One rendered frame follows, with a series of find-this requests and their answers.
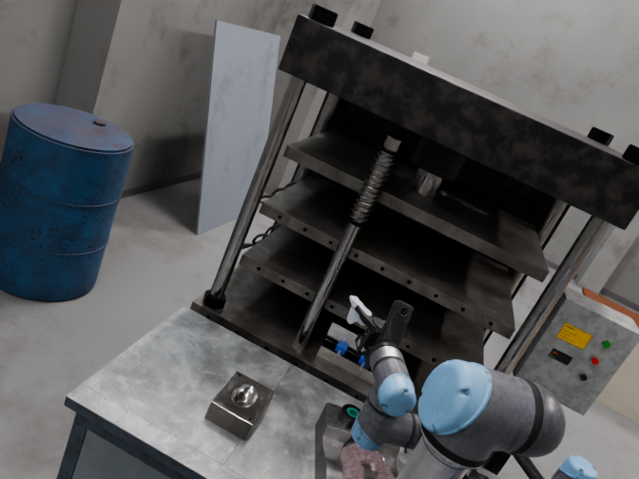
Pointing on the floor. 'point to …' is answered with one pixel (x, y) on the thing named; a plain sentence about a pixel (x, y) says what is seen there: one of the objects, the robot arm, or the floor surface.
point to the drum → (58, 199)
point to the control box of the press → (574, 354)
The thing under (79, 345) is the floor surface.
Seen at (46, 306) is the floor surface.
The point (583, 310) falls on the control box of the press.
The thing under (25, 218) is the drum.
